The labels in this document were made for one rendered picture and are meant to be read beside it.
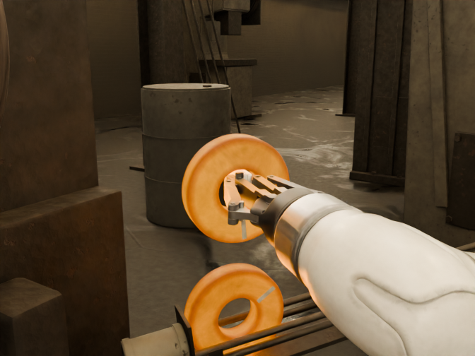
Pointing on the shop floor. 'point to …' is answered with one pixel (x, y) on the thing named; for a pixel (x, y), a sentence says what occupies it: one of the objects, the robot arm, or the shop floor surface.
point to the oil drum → (179, 142)
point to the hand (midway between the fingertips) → (237, 178)
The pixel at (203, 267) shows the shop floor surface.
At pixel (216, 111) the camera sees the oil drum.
